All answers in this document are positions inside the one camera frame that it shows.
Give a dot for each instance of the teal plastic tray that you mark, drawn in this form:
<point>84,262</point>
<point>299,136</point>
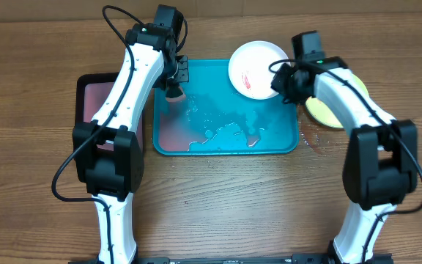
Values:
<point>215,119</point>

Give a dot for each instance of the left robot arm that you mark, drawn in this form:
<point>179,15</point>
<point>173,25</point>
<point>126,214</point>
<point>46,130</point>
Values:
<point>107,155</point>

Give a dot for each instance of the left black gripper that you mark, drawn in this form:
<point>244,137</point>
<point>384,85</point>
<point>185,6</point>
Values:
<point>184,77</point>

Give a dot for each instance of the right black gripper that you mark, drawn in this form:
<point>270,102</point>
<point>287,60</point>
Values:
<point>282,86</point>

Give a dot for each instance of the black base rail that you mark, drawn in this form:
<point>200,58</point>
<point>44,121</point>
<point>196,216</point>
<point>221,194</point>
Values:
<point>294,259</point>

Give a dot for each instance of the white plate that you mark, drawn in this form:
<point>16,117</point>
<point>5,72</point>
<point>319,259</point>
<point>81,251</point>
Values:
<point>249,69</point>

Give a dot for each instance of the yellow-green plate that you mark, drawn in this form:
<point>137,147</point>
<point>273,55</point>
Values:
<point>324,113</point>

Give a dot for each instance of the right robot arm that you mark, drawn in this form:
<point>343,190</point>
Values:
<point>381,165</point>

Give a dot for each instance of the green and white sponge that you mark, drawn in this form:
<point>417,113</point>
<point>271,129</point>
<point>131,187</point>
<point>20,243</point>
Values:
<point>174,100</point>

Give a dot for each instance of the black water tray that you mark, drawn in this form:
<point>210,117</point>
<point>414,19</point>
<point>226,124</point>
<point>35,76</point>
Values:
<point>91,93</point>

